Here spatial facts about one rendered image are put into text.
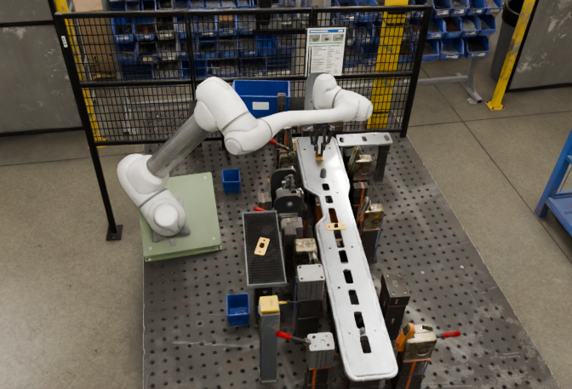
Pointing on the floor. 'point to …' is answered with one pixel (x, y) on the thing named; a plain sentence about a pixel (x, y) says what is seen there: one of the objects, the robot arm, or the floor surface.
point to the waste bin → (511, 12)
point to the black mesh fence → (227, 67)
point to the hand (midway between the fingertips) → (319, 150)
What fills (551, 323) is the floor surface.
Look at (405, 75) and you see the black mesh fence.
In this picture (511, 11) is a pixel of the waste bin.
